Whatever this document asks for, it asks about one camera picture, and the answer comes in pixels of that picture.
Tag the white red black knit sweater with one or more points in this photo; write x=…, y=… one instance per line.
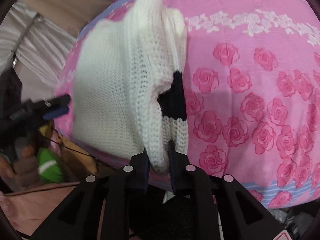
x=123, y=67

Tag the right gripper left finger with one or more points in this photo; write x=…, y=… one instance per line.
x=97, y=210

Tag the white satin curtain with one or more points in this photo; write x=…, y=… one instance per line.
x=39, y=44

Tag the green white object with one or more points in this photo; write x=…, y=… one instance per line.
x=49, y=167

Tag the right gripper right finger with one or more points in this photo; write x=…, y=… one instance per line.
x=209, y=207

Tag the person's left hand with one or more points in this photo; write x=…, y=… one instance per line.
x=22, y=174

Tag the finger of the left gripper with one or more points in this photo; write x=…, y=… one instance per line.
x=52, y=102
x=52, y=113

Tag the brown yellow striped cloth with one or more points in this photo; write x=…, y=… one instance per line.
x=77, y=161

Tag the pink fabric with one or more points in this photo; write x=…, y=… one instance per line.
x=27, y=209

